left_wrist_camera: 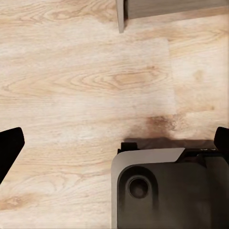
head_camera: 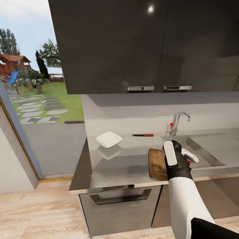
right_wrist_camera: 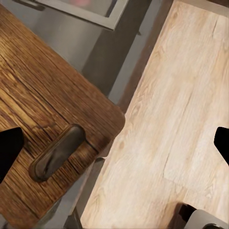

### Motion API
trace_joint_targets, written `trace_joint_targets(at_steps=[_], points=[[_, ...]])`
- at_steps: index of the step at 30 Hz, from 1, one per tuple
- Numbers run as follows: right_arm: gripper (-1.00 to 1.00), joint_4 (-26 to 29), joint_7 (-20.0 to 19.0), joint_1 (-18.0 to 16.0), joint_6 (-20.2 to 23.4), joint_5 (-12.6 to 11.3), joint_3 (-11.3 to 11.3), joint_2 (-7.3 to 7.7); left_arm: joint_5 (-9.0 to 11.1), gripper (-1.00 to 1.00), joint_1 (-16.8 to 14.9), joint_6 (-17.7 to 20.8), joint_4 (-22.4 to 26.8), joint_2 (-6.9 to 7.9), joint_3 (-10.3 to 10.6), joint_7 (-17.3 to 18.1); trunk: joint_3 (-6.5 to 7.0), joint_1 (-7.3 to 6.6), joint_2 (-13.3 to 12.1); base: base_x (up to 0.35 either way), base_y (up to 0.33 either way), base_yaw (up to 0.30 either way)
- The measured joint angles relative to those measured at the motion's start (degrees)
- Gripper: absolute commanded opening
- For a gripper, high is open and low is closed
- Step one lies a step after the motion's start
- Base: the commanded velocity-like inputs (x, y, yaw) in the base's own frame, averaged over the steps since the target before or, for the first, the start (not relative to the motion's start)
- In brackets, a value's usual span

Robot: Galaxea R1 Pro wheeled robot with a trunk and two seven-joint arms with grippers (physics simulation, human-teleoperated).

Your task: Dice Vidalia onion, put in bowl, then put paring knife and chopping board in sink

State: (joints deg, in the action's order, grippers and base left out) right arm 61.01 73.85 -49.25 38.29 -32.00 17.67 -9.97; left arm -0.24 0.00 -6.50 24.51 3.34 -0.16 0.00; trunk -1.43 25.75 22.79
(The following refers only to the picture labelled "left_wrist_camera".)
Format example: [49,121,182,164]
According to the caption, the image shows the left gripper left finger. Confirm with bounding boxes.
[0,127,25,184]

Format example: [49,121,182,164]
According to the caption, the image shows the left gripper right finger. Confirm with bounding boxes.
[214,127,229,165]

